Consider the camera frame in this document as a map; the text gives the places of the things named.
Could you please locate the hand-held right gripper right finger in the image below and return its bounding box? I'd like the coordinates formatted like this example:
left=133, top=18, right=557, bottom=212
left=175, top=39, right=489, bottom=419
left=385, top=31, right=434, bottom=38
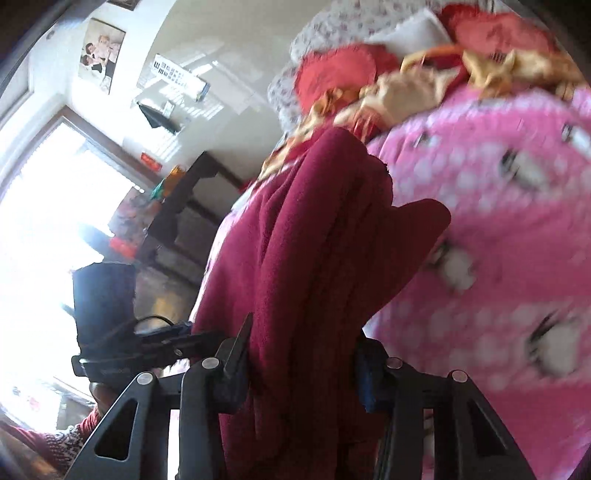
left=355, top=337, right=536, bottom=480

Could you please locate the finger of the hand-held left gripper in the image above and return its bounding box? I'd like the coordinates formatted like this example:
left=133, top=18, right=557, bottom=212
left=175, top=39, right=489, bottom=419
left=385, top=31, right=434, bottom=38
left=173, top=329, right=222, bottom=358

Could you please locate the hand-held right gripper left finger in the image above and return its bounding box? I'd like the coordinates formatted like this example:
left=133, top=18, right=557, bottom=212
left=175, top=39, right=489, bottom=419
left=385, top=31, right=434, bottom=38
left=65, top=314, right=254, bottom=480

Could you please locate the dark red fleece garment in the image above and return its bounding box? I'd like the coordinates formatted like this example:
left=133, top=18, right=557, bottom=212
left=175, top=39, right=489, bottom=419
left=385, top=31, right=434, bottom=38
left=191, top=127, right=452, bottom=480

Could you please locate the person's left forearm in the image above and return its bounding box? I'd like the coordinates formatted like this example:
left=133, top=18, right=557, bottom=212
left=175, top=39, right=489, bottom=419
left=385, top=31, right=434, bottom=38
left=0, top=406, right=105, bottom=478

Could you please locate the person's left hand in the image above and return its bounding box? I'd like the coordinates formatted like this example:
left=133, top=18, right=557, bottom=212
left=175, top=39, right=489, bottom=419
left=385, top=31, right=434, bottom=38
left=89, top=381, right=122, bottom=412

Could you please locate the printed gift box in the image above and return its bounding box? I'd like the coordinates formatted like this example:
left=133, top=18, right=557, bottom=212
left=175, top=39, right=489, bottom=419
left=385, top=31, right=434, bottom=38
left=108, top=187, right=158, bottom=236

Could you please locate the bright window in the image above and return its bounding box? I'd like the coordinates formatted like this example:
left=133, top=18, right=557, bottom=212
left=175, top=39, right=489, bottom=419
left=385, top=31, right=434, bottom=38
left=0, top=104, right=155, bottom=416

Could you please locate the dark wooden console table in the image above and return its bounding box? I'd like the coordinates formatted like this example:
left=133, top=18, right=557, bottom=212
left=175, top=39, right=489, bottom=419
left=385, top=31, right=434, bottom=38
left=139, top=152, right=245, bottom=282

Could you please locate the black hanging cloth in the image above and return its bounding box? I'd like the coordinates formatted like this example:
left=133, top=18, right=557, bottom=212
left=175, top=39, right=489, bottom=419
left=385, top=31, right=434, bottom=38
left=137, top=102, right=180, bottom=136

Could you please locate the pink penguin blanket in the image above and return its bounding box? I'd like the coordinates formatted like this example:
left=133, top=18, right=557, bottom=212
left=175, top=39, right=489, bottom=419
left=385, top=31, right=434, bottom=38
left=166, top=85, right=591, bottom=480

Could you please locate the floral pillow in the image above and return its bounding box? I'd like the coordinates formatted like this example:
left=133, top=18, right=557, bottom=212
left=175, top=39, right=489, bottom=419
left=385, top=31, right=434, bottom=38
left=268, top=60, right=305, bottom=134
left=291, top=0, right=416, bottom=70

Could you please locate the gold and red satin quilt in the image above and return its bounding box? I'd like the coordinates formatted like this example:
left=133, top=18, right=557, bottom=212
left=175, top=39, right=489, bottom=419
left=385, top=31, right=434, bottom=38
left=256, top=44, right=587, bottom=181

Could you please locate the red ruffled cushion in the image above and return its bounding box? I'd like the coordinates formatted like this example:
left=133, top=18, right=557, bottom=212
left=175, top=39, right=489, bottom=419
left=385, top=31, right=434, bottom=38
left=438, top=4, right=559, bottom=58
left=295, top=45, right=402, bottom=112

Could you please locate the white pillow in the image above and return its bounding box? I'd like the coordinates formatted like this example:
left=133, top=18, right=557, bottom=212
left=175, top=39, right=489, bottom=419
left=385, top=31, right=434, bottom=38
left=365, top=7, right=451, bottom=47

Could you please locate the white wall chart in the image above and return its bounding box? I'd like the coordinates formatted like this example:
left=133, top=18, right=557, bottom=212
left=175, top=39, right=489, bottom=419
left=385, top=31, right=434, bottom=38
left=152, top=53, right=211, bottom=102

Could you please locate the wall poster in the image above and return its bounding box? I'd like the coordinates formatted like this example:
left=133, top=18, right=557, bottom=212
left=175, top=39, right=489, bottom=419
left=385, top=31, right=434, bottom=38
left=78, top=18, right=126, bottom=95

